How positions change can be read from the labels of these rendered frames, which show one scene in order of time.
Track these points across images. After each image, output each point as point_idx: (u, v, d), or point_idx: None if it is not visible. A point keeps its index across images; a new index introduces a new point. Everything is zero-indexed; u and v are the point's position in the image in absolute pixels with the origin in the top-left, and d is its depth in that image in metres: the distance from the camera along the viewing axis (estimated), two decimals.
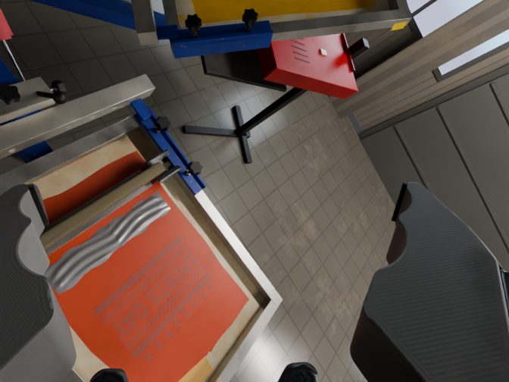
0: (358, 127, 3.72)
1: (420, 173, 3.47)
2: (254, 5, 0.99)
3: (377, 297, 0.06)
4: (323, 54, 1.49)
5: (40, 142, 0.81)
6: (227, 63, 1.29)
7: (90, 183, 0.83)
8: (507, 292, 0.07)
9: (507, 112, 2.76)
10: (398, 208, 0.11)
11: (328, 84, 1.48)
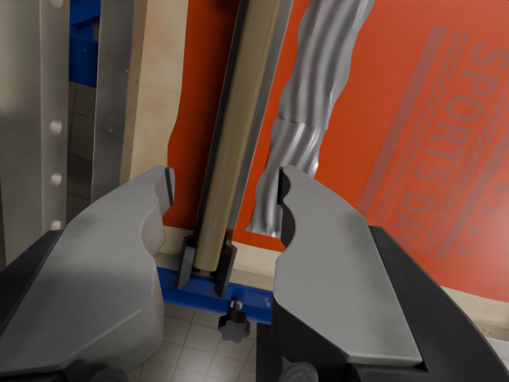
0: None
1: None
2: None
3: (283, 283, 0.07)
4: None
5: (84, 50, 0.42)
6: None
7: (196, 62, 0.39)
8: (378, 243, 0.08)
9: None
10: (280, 192, 0.12)
11: None
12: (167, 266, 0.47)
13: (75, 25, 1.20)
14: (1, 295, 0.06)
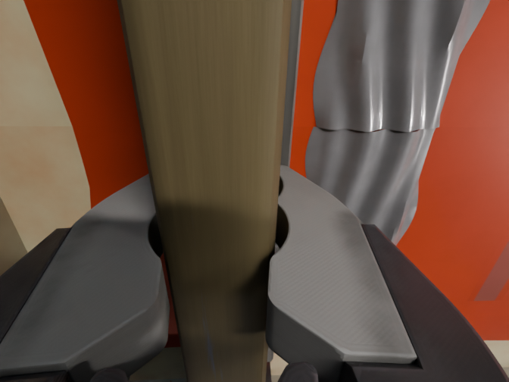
0: None
1: None
2: None
3: (278, 283, 0.07)
4: None
5: None
6: None
7: (77, 45, 0.14)
8: (370, 242, 0.08)
9: None
10: None
11: None
12: None
13: None
14: (10, 292, 0.06)
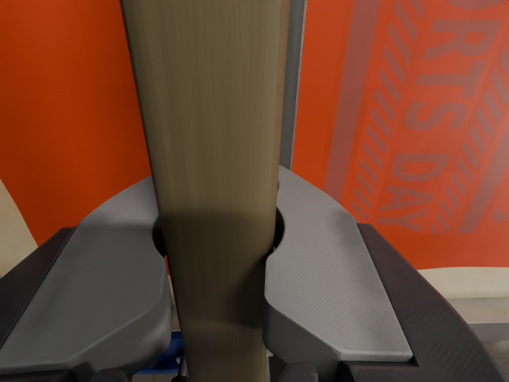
0: None
1: None
2: None
3: (274, 283, 0.07)
4: None
5: None
6: None
7: None
8: (366, 240, 0.08)
9: None
10: None
11: None
12: None
13: None
14: (15, 289, 0.06)
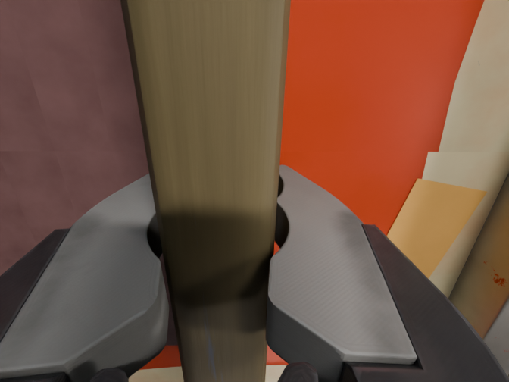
0: None
1: None
2: None
3: (278, 283, 0.07)
4: None
5: None
6: None
7: None
8: (371, 242, 0.08)
9: None
10: None
11: None
12: None
13: None
14: (8, 293, 0.06)
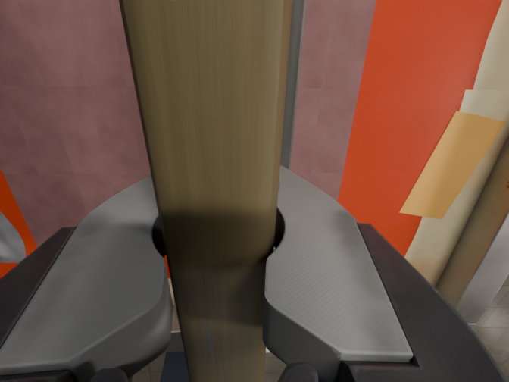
0: None
1: None
2: None
3: (275, 283, 0.07)
4: None
5: None
6: None
7: None
8: (366, 240, 0.08)
9: None
10: None
11: None
12: None
13: None
14: (14, 289, 0.06)
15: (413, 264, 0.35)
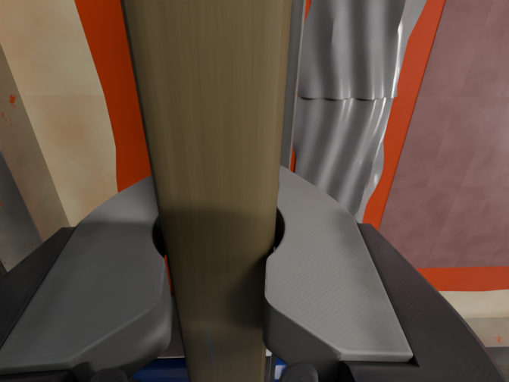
0: None
1: None
2: None
3: (275, 283, 0.07)
4: None
5: None
6: None
7: (111, 29, 0.19)
8: (366, 240, 0.08)
9: None
10: None
11: None
12: (179, 353, 0.32)
13: None
14: (14, 289, 0.06)
15: None
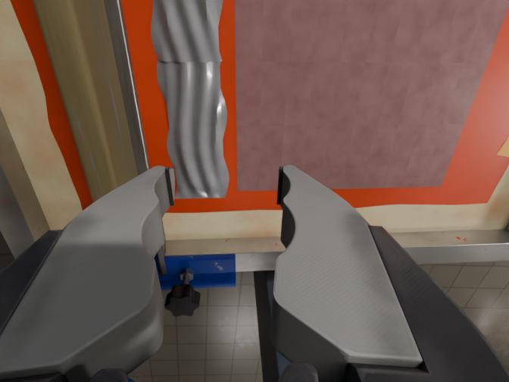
0: None
1: None
2: None
3: (283, 283, 0.07)
4: None
5: None
6: None
7: (34, 18, 0.31)
8: (378, 243, 0.08)
9: None
10: (280, 192, 0.12)
11: None
12: None
13: None
14: (1, 295, 0.06)
15: (499, 198, 0.47)
